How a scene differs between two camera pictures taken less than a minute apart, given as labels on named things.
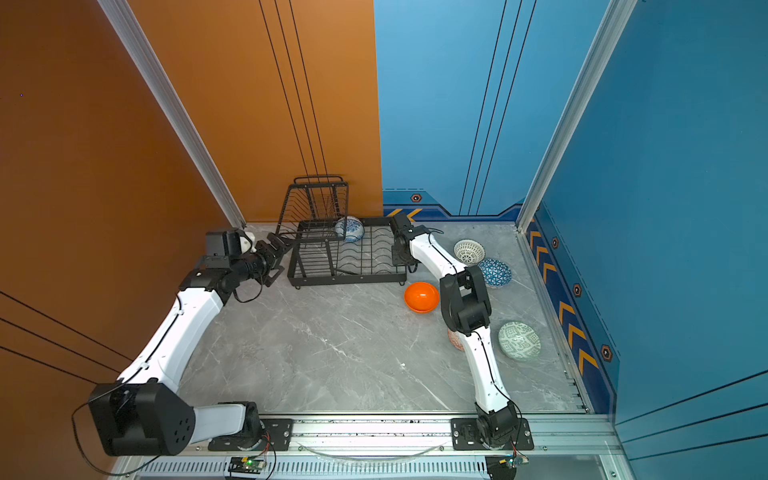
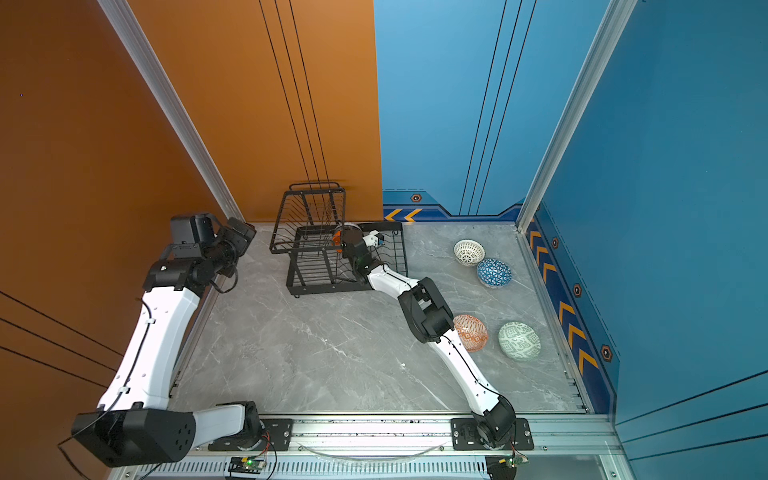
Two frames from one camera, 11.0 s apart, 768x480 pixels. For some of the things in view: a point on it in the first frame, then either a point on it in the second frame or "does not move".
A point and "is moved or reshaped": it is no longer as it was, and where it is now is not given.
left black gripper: [271, 257] -> [239, 242]
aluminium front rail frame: [580, 446] does not move
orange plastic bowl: [421, 298] is moved or reshaped
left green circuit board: [246, 464] does not move
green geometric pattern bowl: [519, 341] does not move
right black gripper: [395, 260] -> [343, 253]
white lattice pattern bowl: [469, 252] does not move
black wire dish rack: [329, 247] does not move
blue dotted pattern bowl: [496, 273] does not move
